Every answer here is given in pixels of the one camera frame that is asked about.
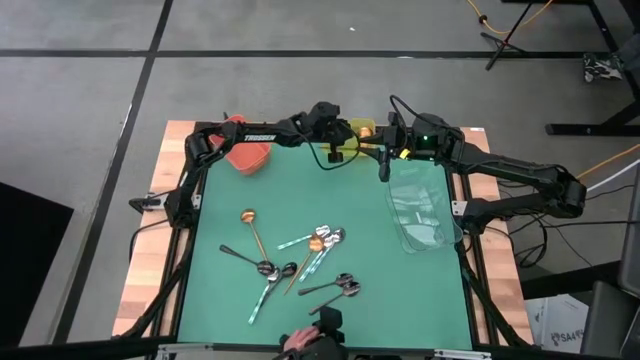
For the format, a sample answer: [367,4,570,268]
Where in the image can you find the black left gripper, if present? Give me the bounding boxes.
[302,101,362,163]

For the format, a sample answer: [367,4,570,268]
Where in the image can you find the orange plastic bin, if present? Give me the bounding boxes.
[208,114,273,176]

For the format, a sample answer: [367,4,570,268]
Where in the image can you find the yellow-green plastic bin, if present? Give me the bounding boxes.
[319,117,377,157]

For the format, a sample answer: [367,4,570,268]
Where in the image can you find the white cable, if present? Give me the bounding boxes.
[584,159,640,194]

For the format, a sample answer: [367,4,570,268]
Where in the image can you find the green table mat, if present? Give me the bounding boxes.
[177,128,474,350]

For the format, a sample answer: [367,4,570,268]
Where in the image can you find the person's hand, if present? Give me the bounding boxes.
[282,327,321,352]

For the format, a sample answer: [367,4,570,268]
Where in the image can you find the white cardboard box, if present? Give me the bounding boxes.
[523,293,590,354]

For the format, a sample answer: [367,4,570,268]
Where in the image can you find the black panel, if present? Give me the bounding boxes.
[0,182,75,347]

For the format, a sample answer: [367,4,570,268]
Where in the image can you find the orange extension cord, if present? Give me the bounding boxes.
[467,0,555,35]

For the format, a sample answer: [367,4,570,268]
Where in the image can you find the black tripod stand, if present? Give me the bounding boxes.
[480,0,536,71]

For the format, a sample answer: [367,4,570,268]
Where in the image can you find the clear plastic bin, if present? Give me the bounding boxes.
[384,159,464,254]

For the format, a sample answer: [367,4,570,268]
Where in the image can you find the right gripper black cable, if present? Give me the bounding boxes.
[388,94,426,132]

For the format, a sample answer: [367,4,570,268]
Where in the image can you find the black desk frame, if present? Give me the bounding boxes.
[502,0,640,137]

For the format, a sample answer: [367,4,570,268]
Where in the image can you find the orange cord with yellow outlet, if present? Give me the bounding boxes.
[577,143,640,180]

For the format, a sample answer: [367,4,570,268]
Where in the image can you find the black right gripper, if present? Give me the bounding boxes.
[357,125,416,182]

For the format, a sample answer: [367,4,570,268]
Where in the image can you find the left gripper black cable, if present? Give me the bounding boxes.
[304,133,362,172]

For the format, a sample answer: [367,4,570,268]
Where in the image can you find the black aluminium table frame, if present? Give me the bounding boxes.
[112,118,536,360]

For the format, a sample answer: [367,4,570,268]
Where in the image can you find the large shiny metal spoon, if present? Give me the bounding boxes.
[308,281,362,317]

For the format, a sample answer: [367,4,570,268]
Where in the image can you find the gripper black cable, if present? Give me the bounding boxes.
[304,133,362,172]
[388,94,426,132]

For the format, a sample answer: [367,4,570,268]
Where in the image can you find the person's shoe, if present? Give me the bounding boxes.
[582,51,626,84]

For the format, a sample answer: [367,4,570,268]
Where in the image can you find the dark grey chair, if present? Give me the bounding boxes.
[579,169,640,360]

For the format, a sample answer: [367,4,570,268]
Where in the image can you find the black floor cables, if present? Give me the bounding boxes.
[497,182,640,271]

